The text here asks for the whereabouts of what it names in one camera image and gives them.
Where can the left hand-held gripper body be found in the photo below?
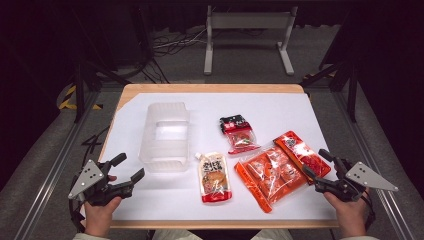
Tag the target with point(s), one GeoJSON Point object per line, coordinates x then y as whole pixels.
{"type": "Point", "coordinates": [87, 176]}

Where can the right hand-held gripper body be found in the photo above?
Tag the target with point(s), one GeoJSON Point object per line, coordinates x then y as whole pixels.
{"type": "Point", "coordinates": [363, 178]}

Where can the large orange snack packet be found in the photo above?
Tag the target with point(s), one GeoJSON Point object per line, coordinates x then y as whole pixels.
{"type": "Point", "coordinates": [276, 170]}

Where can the clear plastic container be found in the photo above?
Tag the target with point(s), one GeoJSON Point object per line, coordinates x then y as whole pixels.
{"type": "Point", "coordinates": [165, 140]}

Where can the spouted sauce pouch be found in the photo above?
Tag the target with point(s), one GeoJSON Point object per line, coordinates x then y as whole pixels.
{"type": "Point", "coordinates": [213, 180]}

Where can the small red black packet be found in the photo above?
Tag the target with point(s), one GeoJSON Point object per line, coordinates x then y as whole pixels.
{"type": "Point", "coordinates": [239, 135]}

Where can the person's right hand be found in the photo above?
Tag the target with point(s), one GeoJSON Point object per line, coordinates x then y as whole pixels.
{"type": "Point", "coordinates": [348, 213]}

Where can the person's left hand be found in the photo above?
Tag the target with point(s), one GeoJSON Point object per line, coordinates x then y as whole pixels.
{"type": "Point", "coordinates": [98, 216]}

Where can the black tripod stand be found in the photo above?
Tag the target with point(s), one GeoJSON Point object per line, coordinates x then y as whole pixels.
{"type": "Point", "coordinates": [79, 86]}
{"type": "Point", "coordinates": [351, 83]}

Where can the white paper sheet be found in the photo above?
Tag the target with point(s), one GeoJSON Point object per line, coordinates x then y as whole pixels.
{"type": "Point", "coordinates": [213, 106]}

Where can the white metal stand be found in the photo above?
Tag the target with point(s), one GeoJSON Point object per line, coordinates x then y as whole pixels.
{"type": "Point", "coordinates": [248, 20]}

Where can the aluminium rail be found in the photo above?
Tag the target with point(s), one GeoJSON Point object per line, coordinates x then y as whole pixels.
{"type": "Point", "coordinates": [383, 193]}
{"type": "Point", "coordinates": [56, 170]}

